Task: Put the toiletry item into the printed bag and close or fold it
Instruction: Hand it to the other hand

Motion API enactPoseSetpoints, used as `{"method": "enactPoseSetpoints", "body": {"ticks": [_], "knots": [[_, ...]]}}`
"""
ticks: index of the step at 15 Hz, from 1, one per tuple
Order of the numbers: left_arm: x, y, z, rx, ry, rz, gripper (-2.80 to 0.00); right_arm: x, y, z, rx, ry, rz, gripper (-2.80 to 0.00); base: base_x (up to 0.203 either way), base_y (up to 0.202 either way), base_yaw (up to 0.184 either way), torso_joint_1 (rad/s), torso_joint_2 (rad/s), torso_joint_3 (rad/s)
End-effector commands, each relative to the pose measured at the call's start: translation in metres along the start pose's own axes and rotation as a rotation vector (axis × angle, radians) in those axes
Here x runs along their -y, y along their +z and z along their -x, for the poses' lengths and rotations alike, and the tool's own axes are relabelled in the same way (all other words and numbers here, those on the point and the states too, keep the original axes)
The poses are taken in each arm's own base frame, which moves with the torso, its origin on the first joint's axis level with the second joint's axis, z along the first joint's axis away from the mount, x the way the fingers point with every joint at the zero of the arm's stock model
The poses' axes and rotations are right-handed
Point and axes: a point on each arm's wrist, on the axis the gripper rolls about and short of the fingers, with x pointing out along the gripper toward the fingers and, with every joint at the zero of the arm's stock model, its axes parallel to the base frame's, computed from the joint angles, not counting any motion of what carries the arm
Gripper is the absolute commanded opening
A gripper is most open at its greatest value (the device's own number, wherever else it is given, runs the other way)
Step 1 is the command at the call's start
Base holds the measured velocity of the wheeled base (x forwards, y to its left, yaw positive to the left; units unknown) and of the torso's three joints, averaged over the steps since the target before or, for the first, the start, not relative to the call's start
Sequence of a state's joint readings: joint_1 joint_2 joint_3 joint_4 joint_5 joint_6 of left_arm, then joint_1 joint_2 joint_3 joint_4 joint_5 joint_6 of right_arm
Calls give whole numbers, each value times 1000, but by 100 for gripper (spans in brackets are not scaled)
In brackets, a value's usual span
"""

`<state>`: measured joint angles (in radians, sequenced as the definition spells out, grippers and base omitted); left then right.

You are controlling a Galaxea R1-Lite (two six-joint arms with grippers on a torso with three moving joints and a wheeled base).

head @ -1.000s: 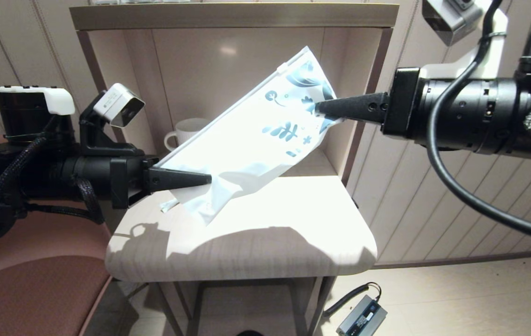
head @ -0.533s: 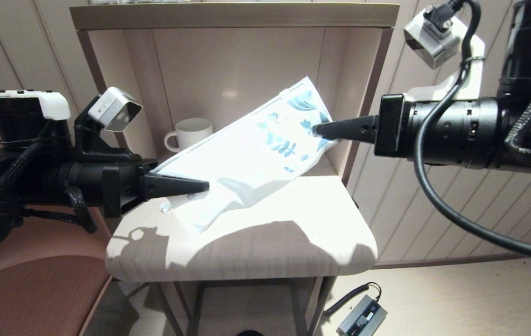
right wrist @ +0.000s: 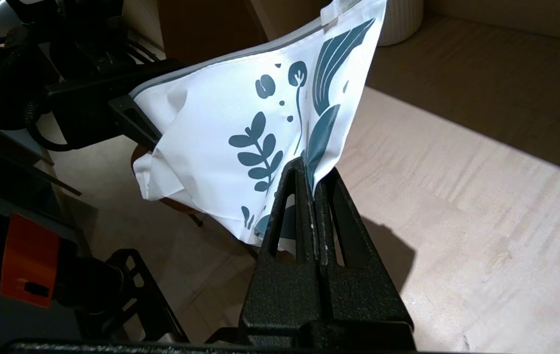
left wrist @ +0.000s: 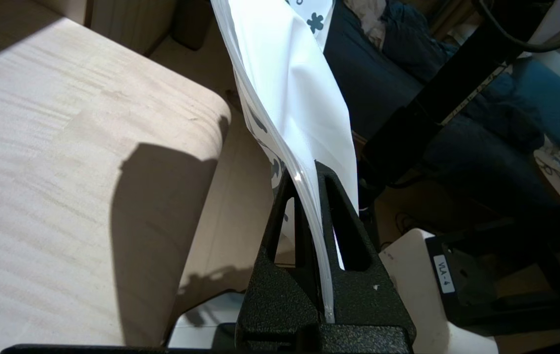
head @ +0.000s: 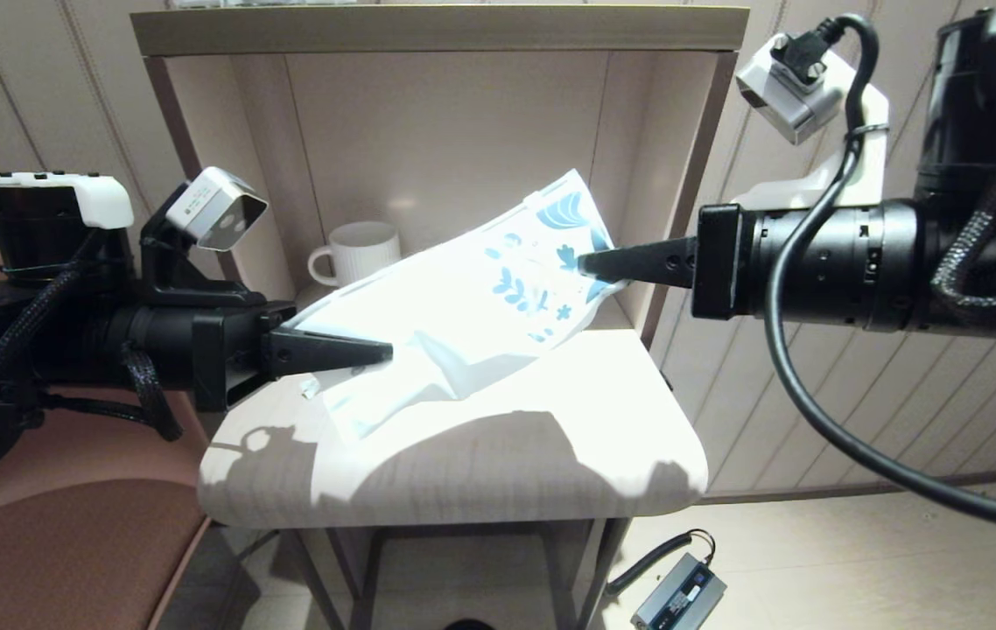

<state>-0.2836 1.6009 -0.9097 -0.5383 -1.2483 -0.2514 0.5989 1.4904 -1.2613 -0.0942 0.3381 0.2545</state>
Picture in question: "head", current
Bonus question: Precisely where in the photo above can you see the light wood shelf desk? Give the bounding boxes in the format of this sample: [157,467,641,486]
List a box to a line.
[130,4,750,630]

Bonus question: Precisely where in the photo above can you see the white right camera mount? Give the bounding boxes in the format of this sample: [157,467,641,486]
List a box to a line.
[752,52,891,211]

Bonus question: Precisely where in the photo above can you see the black braided right arm sleeve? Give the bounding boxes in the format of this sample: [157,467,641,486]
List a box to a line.
[931,175,996,307]

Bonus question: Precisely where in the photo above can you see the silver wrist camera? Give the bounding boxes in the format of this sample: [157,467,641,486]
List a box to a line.
[736,33,845,145]
[167,166,270,253]

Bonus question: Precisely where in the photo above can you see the black braided left arm sleeve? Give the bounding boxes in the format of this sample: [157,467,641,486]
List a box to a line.
[0,232,186,443]

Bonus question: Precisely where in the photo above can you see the black right camera cable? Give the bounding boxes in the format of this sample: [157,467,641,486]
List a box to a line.
[765,13,996,536]

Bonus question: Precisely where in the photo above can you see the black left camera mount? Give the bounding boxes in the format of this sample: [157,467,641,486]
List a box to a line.
[139,210,267,307]

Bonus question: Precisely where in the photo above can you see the black ribbed power cable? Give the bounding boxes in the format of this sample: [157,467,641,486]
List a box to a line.
[605,530,716,598]

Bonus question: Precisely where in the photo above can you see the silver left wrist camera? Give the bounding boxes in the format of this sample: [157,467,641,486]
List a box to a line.
[167,166,270,253]

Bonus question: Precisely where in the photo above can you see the black braided arm sleeve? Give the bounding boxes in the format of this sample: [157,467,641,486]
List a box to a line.
[0,232,186,443]
[931,175,996,307]

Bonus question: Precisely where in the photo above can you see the pink brown chair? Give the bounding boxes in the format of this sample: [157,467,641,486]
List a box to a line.
[0,254,232,630]

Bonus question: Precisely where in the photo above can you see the white floral plastic bag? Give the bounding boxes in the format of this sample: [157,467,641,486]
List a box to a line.
[292,169,630,441]

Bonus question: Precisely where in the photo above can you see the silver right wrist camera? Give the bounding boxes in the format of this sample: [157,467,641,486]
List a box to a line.
[736,33,845,145]

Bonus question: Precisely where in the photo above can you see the grey power supply box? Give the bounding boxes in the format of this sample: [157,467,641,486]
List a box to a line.
[631,553,726,630]

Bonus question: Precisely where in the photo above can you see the white ribbed mug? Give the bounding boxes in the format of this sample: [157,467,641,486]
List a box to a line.
[308,220,403,288]

